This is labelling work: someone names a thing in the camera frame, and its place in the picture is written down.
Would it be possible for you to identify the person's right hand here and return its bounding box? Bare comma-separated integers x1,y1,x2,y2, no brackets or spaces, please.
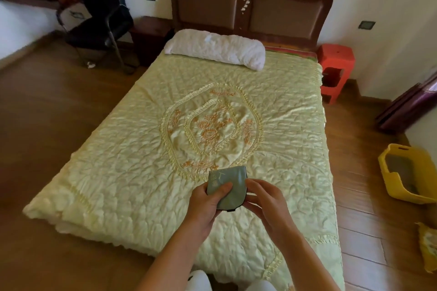
242,178,295,243

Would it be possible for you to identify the dark purple curtain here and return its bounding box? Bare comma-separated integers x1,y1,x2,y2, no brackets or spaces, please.
375,73,437,133

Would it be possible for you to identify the red plastic stool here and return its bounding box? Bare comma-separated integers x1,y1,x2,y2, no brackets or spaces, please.
317,44,356,105

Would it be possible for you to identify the dark wooden nightstand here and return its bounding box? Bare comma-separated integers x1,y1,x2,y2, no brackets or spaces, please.
129,16,175,67

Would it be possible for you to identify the white pillow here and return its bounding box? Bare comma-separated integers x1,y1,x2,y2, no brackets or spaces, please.
164,29,266,72

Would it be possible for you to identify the pale yellow quilted bedspread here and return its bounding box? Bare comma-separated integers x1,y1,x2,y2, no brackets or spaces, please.
23,49,346,291

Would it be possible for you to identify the black folding chair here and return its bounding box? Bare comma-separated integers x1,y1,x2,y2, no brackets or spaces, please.
56,4,138,75

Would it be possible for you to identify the person's left hand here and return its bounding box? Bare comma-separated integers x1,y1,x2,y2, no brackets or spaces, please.
183,182,233,237

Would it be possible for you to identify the yellow plastic basket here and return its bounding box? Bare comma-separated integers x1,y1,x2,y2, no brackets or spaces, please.
378,143,437,205

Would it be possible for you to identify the grey-green zip pouch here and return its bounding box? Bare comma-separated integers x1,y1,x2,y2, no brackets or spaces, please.
206,166,248,212

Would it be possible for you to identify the brown wooden headboard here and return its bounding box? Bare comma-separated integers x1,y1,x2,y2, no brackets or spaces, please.
169,0,334,52

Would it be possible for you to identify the person's left forearm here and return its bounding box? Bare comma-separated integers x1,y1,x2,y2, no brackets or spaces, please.
136,224,214,291

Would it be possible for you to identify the person's right forearm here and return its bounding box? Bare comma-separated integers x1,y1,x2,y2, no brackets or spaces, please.
273,221,342,291

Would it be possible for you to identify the striped mattress sheet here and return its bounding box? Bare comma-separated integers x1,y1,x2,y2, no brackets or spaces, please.
264,45,319,61

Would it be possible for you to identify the person's white shoe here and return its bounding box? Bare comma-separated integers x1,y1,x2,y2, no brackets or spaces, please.
186,270,212,291
246,279,277,291

